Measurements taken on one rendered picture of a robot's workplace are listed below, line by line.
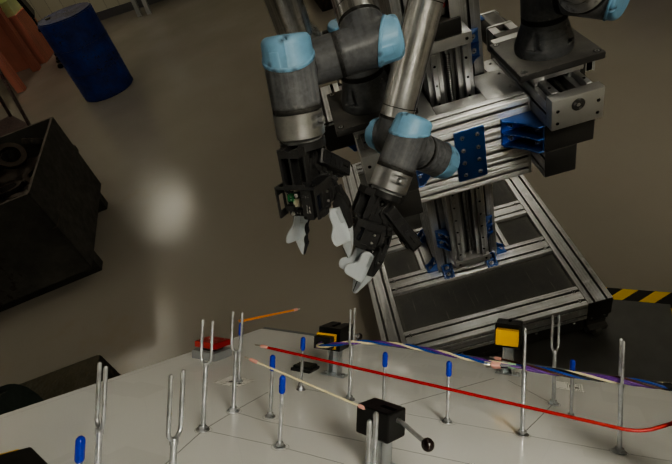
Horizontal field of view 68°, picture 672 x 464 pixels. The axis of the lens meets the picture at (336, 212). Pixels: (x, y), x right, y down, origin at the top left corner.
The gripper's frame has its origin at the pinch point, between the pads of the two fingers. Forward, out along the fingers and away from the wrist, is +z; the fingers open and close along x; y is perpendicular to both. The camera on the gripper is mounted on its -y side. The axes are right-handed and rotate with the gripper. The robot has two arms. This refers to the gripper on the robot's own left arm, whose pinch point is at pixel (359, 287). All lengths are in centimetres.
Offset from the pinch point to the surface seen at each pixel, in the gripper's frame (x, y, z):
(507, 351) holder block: 14.6, -27.4, 0.6
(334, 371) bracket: 10.4, 3.7, 13.6
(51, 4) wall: -807, 248, -73
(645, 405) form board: 35, -38, -3
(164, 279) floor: -196, 19, 80
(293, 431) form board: 32.9, 17.8, 11.8
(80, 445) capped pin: 48, 43, 6
